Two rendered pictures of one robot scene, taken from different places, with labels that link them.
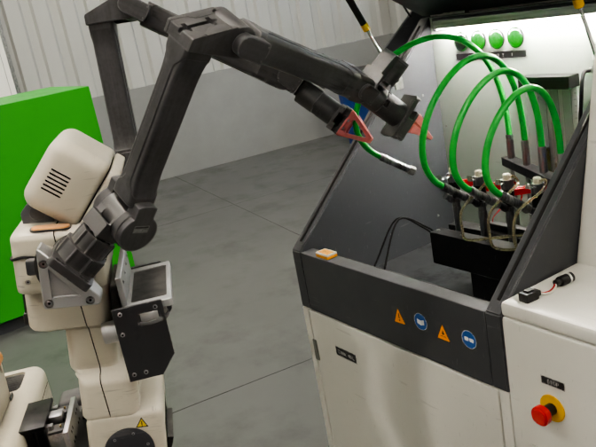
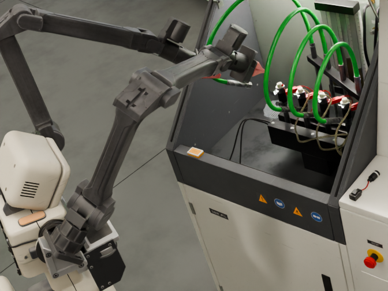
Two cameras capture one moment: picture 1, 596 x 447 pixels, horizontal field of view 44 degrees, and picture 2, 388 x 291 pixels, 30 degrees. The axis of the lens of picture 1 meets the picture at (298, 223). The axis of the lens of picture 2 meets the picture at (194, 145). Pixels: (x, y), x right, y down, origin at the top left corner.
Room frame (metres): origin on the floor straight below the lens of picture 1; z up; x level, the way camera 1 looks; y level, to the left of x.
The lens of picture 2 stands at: (-0.21, 0.19, 2.42)
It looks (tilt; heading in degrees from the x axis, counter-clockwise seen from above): 36 degrees down; 353
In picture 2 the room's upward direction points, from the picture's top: 19 degrees counter-clockwise
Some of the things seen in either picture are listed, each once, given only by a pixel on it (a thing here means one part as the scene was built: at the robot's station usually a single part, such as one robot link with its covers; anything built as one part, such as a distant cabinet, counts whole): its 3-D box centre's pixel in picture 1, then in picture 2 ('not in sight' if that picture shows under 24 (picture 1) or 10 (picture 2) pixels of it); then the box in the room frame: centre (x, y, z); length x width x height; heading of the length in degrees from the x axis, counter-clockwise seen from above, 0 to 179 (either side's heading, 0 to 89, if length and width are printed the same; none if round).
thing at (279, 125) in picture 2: (501, 267); (321, 145); (1.55, -0.44, 0.91); 0.34 x 0.10 x 0.15; 31
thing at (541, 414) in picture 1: (545, 412); (372, 260); (1.12, -0.37, 0.80); 0.05 x 0.04 x 0.05; 31
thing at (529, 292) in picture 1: (547, 286); (364, 185); (1.22, -0.42, 0.99); 0.12 x 0.02 x 0.02; 115
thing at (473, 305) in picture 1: (389, 306); (252, 189); (1.53, -0.17, 0.87); 0.62 x 0.04 x 0.16; 31
